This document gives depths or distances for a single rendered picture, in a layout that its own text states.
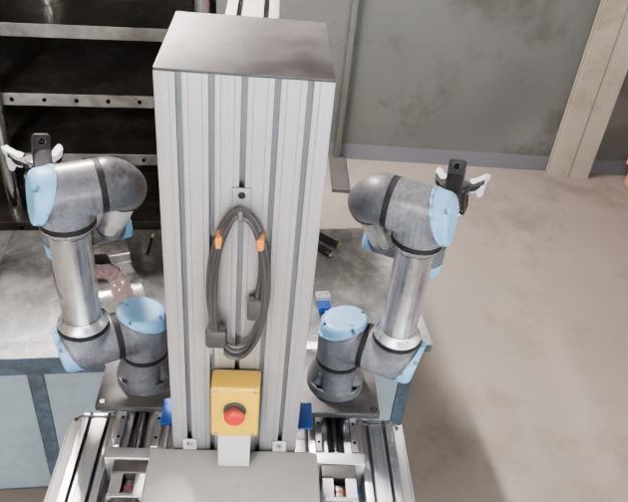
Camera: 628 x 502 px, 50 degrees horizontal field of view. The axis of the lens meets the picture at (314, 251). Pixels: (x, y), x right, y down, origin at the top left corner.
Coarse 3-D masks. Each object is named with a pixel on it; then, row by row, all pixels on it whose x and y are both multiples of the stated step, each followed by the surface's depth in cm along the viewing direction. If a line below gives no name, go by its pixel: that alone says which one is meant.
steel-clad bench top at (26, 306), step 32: (0, 256) 250; (32, 256) 251; (160, 256) 258; (320, 256) 267; (352, 256) 269; (384, 256) 270; (0, 288) 236; (32, 288) 237; (160, 288) 243; (320, 288) 251; (352, 288) 252; (384, 288) 254; (0, 320) 223; (32, 320) 224; (320, 320) 237; (0, 352) 212; (32, 352) 213
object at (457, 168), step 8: (456, 160) 182; (464, 160) 181; (448, 168) 183; (456, 168) 182; (464, 168) 181; (448, 176) 183; (456, 176) 182; (464, 176) 182; (448, 184) 183; (456, 184) 182; (456, 192) 182
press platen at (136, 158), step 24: (24, 120) 287; (48, 120) 288; (72, 120) 290; (96, 120) 292; (120, 120) 294; (144, 120) 296; (24, 144) 269; (72, 144) 273; (96, 144) 274; (120, 144) 276; (144, 144) 278
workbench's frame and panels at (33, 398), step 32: (0, 384) 223; (32, 384) 224; (64, 384) 227; (96, 384) 229; (384, 384) 248; (0, 416) 232; (32, 416) 234; (64, 416) 236; (384, 416) 259; (0, 448) 241; (32, 448) 243; (0, 480) 251; (32, 480) 254
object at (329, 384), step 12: (312, 372) 177; (324, 372) 173; (336, 372) 172; (348, 372) 172; (360, 372) 177; (312, 384) 177; (324, 384) 174; (336, 384) 173; (348, 384) 174; (360, 384) 178; (324, 396) 175; (336, 396) 174; (348, 396) 176
